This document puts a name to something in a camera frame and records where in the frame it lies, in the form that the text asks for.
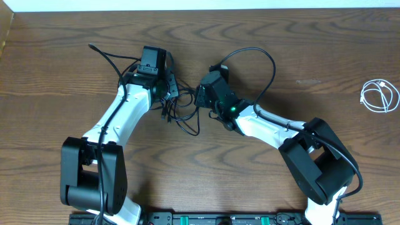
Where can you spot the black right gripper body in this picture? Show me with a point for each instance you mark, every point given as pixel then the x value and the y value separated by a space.
pixel 202 99

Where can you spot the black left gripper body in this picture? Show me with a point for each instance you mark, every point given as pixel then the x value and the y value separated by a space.
pixel 170 87

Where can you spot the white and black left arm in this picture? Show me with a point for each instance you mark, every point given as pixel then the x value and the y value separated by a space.
pixel 93 170

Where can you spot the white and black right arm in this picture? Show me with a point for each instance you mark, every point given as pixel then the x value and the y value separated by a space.
pixel 319 162

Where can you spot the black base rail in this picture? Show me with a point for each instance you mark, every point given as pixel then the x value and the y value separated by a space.
pixel 282 218

